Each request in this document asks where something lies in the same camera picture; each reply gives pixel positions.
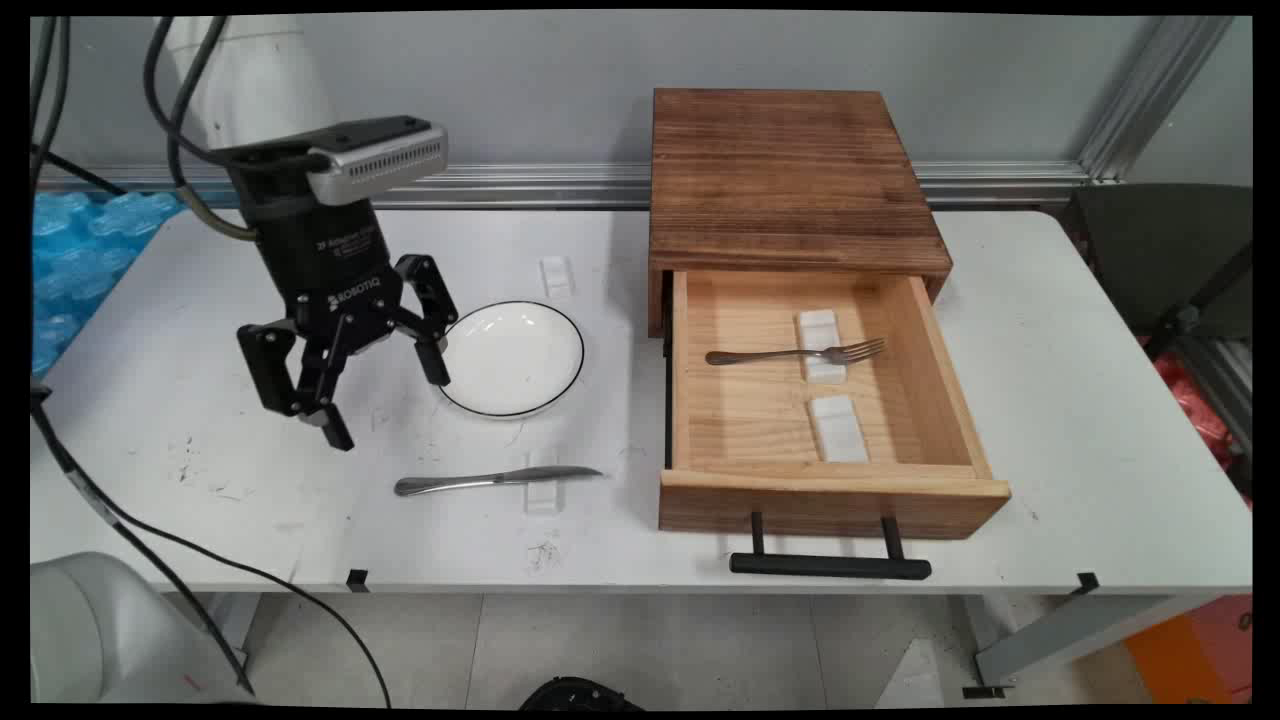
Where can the red bag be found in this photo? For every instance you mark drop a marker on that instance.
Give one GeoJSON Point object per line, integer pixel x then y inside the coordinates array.
{"type": "Point", "coordinates": [1195, 400]}

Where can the orange box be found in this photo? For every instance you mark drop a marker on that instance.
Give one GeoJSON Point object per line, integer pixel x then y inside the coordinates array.
{"type": "Point", "coordinates": [1190, 655]}

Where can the blue bubble wrap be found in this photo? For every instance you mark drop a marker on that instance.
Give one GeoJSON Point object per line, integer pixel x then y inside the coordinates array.
{"type": "Point", "coordinates": [80, 250]}

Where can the grey table leg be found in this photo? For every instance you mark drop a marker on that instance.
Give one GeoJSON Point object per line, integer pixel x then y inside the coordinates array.
{"type": "Point", "coordinates": [1060, 640]}

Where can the diagonal aluminium frame post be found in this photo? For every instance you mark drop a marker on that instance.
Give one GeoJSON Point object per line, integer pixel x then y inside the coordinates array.
{"type": "Point", "coordinates": [1150, 100]}

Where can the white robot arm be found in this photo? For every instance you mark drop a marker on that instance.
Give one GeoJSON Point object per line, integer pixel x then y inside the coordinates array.
{"type": "Point", "coordinates": [260, 80]}

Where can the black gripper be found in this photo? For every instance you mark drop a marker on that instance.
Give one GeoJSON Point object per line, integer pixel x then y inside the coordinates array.
{"type": "Point", "coordinates": [325, 260]}

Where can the dark wooden cabinet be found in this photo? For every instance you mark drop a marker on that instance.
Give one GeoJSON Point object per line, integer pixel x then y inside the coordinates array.
{"type": "Point", "coordinates": [790, 180]}

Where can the white plate with black rim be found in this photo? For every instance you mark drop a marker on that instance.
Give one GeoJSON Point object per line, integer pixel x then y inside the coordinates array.
{"type": "Point", "coordinates": [520, 360]}

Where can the horizontal aluminium frame rail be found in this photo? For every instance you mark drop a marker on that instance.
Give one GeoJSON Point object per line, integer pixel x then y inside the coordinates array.
{"type": "Point", "coordinates": [500, 185]}

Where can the silver table knife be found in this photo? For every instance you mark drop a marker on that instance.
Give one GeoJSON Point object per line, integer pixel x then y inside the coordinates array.
{"type": "Point", "coordinates": [440, 485]}

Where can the black table edge clip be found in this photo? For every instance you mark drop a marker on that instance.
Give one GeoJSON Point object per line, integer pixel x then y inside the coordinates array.
{"type": "Point", "coordinates": [357, 579]}
{"type": "Point", "coordinates": [1086, 583]}

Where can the white cutlery rest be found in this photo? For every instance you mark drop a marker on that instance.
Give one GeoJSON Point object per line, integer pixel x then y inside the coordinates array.
{"type": "Point", "coordinates": [838, 430]}
{"type": "Point", "coordinates": [821, 324]}
{"type": "Point", "coordinates": [557, 277]}
{"type": "Point", "coordinates": [545, 497]}

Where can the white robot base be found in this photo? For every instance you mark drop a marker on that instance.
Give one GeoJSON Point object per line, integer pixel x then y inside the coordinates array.
{"type": "Point", "coordinates": [100, 630]}

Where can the silver fork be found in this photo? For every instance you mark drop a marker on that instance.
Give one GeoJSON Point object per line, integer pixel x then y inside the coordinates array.
{"type": "Point", "coordinates": [760, 356]}

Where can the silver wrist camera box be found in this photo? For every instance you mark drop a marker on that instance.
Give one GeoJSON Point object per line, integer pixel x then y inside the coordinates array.
{"type": "Point", "coordinates": [380, 165]}

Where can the black round floor object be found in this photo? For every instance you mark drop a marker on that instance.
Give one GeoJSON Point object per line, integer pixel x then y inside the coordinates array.
{"type": "Point", "coordinates": [580, 695]}

